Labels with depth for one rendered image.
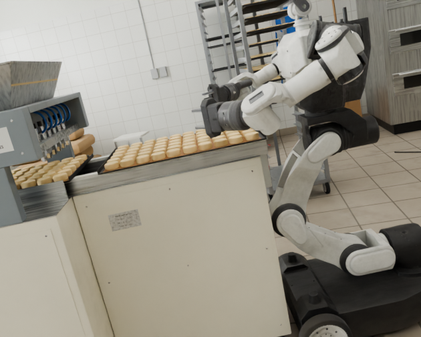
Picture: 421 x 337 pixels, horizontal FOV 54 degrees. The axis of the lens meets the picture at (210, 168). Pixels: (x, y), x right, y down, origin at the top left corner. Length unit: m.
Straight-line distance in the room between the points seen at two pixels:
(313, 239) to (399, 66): 3.36
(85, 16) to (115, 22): 0.41
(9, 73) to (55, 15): 4.80
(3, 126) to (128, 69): 4.59
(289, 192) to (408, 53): 3.40
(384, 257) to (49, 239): 1.29
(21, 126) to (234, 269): 0.90
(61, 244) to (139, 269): 0.35
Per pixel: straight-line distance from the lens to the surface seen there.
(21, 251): 1.48
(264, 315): 1.77
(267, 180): 1.59
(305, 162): 1.65
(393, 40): 4.83
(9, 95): 1.48
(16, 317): 1.60
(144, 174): 1.51
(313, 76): 1.15
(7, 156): 1.39
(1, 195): 1.43
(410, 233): 1.96
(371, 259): 1.87
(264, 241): 1.61
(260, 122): 1.18
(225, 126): 1.24
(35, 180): 1.60
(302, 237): 1.73
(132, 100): 5.91
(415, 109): 5.00
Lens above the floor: 1.21
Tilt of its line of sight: 15 degrees down
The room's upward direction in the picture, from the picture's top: 12 degrees counter-clockwise
